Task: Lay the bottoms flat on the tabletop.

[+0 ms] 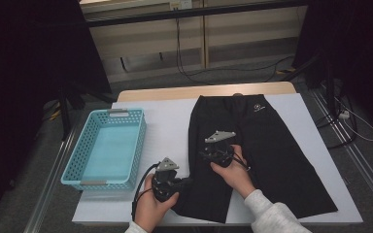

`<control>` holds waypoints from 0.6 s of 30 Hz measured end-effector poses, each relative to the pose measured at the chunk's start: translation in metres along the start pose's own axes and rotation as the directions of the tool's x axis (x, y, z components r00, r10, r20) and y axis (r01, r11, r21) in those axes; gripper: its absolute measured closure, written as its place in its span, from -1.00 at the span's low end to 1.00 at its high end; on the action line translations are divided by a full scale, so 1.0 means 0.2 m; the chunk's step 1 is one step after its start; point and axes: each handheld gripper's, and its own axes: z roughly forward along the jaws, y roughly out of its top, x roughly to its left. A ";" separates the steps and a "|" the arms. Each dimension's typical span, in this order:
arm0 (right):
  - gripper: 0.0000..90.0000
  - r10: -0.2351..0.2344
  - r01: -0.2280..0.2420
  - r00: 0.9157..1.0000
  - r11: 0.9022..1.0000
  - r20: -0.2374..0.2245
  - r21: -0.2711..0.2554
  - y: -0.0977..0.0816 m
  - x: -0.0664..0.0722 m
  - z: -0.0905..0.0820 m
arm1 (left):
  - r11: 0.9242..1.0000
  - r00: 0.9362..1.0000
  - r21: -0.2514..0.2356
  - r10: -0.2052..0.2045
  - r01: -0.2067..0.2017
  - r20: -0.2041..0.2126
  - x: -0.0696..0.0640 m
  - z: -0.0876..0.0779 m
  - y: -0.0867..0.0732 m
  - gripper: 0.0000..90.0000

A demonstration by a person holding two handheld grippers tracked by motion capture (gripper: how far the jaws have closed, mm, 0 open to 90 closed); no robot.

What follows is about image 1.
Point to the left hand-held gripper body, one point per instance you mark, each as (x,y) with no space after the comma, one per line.
(166,165)

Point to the white table cover sheet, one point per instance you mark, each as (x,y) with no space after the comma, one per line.
(165,129)

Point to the aluminium floor rail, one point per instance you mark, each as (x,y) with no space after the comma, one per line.
(362,165)
(50,184)

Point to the light blue plastic basket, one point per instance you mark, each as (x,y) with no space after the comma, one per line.
(110,152)

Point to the black curtain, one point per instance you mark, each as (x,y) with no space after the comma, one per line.
(362,39)
(19,48)

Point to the wooden table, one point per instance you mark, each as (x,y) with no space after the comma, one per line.
(175,92)

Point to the person's left hand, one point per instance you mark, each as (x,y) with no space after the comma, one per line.
(152,210)

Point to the beige wooden cabinet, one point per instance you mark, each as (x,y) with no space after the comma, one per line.
(149,35)

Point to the black shorts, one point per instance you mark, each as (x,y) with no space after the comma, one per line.
(272,145)

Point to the white power strip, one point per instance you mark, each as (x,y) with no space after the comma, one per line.
(344,114)

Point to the black metal stand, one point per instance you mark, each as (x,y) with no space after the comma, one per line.
(329,87)

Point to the white wall outlet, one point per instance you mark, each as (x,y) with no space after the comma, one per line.
(181,4)

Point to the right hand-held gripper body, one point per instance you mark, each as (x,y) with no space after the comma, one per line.
(218,136)

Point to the person's right hand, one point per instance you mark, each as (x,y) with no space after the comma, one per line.
(236,178)

